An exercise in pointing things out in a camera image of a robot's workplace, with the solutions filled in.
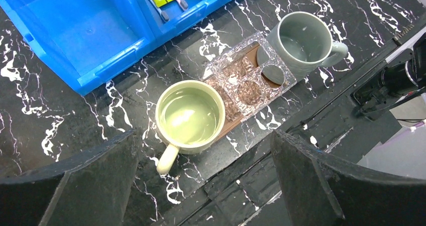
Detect light green ceramic mug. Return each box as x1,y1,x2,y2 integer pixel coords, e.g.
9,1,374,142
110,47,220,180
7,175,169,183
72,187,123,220
155,80,225,175

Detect grey ceramic mug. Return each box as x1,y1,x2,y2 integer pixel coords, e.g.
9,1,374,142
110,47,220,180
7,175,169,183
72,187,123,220
266,12,348,82

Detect clear plastic holder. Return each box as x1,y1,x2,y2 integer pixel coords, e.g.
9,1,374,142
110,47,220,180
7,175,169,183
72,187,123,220
203,31,296,123

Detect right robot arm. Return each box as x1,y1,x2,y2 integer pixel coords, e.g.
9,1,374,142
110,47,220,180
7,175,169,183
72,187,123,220
351,34,425,121

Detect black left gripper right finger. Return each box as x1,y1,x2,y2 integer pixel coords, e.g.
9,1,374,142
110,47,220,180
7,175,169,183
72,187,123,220
270,130,425,225

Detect blue three-compartment plastic bin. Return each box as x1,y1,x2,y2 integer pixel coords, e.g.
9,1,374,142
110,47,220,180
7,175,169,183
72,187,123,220
1,0,231,95

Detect oval wooden tray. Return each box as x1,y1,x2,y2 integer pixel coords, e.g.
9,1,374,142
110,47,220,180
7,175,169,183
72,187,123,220
203,42,288,139

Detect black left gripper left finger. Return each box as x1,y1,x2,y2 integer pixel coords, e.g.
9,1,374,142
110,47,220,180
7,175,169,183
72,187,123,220
1,128,142,225

